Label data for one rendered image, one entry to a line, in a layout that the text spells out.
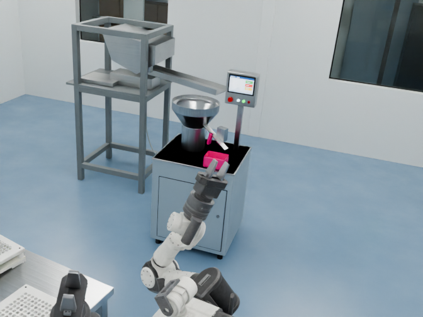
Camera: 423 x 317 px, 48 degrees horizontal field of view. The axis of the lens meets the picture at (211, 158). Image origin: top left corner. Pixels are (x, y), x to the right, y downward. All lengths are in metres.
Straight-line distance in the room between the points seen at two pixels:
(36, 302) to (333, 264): 2.56
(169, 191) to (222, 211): 0.42
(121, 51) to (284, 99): 2.41
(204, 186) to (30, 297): 0.84
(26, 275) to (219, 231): 1.74
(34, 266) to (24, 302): 0.31
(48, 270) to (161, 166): 1.53
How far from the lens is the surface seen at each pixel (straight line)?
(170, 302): 1.35
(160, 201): 3.64
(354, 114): 5.92
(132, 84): 4.43
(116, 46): 4.30
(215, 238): 3.63
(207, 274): 1.60
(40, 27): 7.09
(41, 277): 2.21
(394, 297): 3.82
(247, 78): 3.50
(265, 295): 3.51
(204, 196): 1.56
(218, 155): 3.46
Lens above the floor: 2.23
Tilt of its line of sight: 24 degrees down
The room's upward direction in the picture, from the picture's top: 5 degrees clockwise
